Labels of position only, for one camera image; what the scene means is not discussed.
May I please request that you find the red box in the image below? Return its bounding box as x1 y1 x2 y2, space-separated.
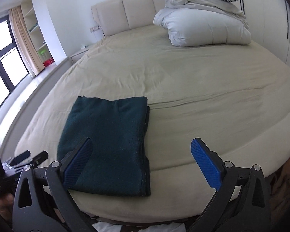
43 58 54 67

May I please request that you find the cream padded headboard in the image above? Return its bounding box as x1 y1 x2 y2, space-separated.
91 0 165 36

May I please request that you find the left hand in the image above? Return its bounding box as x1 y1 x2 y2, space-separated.
0 193 14 220

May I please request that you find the white shelf unit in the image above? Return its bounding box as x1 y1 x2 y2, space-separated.
21 0 53 62

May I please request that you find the green item on shelf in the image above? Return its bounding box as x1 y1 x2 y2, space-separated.
38 46 47 56

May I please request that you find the white wardrobe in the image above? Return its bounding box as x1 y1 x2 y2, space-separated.
235 0 290 66

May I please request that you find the white folded duvet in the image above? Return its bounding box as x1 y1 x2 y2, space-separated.
153 0 251 47

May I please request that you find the white nightstand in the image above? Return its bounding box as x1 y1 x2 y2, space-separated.
71 43 95 64

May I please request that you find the beige curtain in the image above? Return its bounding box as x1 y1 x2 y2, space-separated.
9 5 45 77

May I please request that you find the dark green knit sweater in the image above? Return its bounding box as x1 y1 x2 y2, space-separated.
57 96 151 197

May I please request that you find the beige bed sheet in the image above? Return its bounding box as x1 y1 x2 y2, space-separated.
15 25 290 223

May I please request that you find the black framed window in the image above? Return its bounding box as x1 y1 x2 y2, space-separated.
0 15 29 92

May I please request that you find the wall switch panel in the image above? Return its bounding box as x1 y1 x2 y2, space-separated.
90 25 99 32

